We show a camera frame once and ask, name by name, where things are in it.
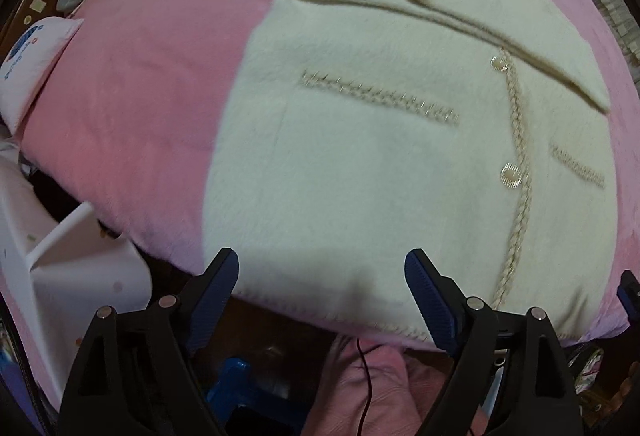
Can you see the small white printed pillow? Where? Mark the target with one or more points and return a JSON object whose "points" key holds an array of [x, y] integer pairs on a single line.
{"points": [[29, 63]]}

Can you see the round patterned tin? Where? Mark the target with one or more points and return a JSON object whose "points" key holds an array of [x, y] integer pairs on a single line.
{"points": [[585, 367]]}

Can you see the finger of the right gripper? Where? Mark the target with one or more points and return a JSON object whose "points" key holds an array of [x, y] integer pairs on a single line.
{"points": [[628, 293]]}

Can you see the pink plush bed blanket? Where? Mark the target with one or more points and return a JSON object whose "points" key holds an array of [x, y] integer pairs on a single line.
{"points": [[129, 117]]}

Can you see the white fuzzy cardigan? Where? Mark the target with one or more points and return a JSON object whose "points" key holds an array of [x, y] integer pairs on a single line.
{"points": [[358, 130]]}

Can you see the pink pajama legs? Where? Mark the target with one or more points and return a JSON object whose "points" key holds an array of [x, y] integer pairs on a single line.
{"points": [[368, 388]]}

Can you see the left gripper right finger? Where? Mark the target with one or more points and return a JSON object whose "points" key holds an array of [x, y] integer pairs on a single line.
{"points": [[521, 353]]}

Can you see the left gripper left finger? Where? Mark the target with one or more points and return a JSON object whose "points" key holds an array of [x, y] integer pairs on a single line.
{"points": [[133, 372]]}

